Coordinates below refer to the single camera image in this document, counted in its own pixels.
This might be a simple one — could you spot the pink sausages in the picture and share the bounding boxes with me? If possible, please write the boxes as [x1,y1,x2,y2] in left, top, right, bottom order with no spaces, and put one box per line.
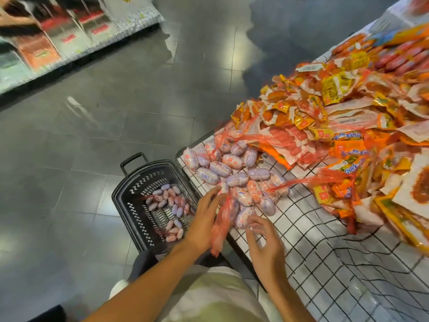
[181,140,290,229]

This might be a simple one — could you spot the stack of black baskets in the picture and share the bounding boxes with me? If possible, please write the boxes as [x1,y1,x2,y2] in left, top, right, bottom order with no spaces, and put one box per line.
[112,153,202,255]

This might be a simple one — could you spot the person's right hand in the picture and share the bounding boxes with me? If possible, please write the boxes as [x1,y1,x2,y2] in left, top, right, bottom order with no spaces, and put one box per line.
[244,216,290,292]

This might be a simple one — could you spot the black shorts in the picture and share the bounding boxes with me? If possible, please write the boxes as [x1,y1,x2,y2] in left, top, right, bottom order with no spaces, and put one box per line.
[127,248,232,282]

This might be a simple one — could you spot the large pile of sausage packets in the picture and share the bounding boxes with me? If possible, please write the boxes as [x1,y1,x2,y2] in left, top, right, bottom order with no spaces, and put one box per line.
[214,23,429,255]

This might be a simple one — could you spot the person's right forearm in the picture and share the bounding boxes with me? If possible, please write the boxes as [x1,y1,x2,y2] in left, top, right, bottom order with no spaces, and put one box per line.
[265,281,316,322]

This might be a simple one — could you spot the tiled white display table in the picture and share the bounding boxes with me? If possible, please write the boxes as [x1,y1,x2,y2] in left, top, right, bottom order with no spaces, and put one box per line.
[176,0,429,322]

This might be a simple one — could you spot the person's left forearm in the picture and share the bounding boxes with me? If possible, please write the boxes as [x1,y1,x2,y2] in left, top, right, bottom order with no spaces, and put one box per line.
[84,241,202,322]

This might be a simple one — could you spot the person's left hand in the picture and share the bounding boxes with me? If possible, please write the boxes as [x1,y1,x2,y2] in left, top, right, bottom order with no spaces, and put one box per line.
[184,187,229,255]

